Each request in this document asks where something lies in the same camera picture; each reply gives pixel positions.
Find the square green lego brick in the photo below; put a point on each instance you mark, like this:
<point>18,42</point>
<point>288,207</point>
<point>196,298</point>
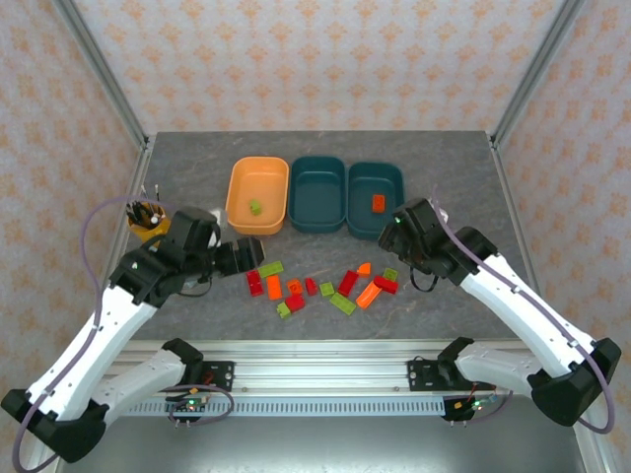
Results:
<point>326,289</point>
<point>391,273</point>

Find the orange plastic container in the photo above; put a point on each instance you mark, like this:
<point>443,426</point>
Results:
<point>256,177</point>

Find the teal plastic container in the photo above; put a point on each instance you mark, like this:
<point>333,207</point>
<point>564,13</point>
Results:
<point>370,180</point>
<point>315,187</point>

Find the thin white-tipped pen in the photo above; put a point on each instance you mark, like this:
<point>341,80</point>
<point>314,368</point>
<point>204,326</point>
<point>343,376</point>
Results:
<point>145,194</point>
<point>157,193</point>

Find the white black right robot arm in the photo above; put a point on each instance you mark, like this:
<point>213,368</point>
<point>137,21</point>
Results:
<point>532,320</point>

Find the aluminium table side rail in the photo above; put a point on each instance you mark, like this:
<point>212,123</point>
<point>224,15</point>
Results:
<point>139,172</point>
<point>508,197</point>

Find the orange curved slope lego piece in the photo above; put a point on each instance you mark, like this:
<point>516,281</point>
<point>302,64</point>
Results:
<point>368,295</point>

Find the small green circuit board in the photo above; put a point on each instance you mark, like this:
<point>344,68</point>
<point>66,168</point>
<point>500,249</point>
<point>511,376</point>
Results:
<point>191,405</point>

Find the aluminium frame post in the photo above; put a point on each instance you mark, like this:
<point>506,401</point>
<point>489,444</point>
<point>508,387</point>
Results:
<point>537,69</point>
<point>98,69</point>

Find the square orange lego brick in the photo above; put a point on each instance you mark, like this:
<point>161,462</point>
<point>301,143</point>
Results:
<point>294,286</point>

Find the yellow pen cup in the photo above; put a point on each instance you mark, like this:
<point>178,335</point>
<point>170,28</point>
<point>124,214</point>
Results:
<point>148,231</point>

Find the square red lego brick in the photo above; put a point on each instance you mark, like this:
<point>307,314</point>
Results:
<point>295,302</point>

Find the black pen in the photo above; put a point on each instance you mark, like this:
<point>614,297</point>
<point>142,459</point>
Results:
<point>134,213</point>

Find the wide aluminium mounting rail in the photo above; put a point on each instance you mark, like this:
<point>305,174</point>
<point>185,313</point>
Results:
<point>320,369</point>

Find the orange quarter-round lego piece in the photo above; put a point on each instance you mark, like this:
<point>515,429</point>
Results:
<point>364,269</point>

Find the long green lego brick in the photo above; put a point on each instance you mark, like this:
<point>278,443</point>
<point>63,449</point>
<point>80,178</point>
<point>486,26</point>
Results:
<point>342,303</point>
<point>271,269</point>

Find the grey metal sheet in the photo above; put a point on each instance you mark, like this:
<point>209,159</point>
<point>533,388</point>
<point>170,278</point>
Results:
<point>320,443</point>

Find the white-capped marker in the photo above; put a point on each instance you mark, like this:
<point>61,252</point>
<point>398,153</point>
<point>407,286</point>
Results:
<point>157,218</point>

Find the small red lego brick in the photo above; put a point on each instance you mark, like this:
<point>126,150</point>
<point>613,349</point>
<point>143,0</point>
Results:
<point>311,287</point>

